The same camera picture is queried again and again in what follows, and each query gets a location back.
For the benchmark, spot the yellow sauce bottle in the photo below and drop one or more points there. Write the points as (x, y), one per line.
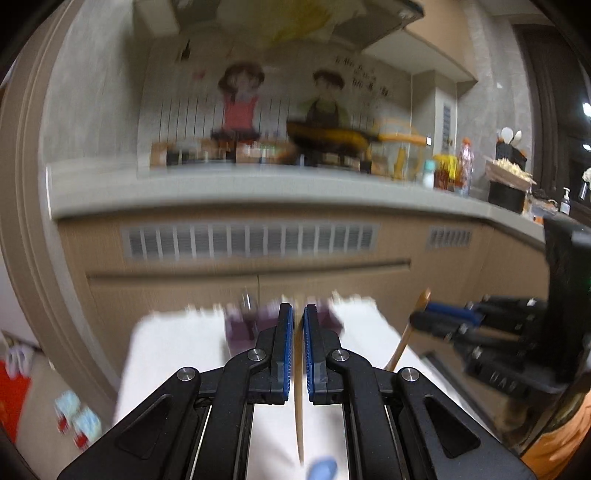
(400, 164)

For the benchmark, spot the long cabinet vent grille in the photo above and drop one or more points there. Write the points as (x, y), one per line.
(249, 242)

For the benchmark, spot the wooden utensil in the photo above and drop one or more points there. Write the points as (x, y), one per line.
(404, 339)

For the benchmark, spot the small cabinet vent grille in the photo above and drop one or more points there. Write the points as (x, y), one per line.
(450, 238)

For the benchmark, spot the red capped bottle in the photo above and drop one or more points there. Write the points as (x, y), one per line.
(466, 161)

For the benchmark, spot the red floor mat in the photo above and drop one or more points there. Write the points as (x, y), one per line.
(14, 392)

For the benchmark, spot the black utensil holder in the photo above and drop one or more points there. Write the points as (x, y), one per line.
(510, 154)

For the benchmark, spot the purple plastic utensil container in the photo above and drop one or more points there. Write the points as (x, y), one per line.
(240, 327)

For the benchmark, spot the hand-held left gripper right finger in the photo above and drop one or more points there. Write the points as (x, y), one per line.
(308, 337)

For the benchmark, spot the white fringed cloth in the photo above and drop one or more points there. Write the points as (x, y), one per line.
(161, 341)

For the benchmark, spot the wooden kitchen cabinet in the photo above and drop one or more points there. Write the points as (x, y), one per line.
(184, 286)

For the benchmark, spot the cartoon wall poster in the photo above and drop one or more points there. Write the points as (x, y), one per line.
(277, 115)

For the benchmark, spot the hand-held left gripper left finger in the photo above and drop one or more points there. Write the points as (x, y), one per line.
(287, 332)

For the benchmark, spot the black pot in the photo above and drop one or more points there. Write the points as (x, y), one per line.
(505, 196)

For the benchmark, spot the yellow frying pan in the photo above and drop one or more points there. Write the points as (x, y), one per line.
(332, 136)

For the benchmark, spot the row of seasoning containers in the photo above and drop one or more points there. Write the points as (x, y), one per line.
(207, 152)

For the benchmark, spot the range hood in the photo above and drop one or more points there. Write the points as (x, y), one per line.
(369, 18)

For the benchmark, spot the pump soap bottle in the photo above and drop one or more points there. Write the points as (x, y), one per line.
(565, 203)

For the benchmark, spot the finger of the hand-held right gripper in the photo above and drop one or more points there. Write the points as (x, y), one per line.
(434, 325)
(455, 314)

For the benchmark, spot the orange cloth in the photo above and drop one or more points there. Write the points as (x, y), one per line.
(558, 438)

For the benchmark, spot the door frame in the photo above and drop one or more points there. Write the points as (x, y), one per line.
(27, 230)

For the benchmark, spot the white bottle with teal cap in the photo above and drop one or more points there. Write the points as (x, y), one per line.
(429, 175)

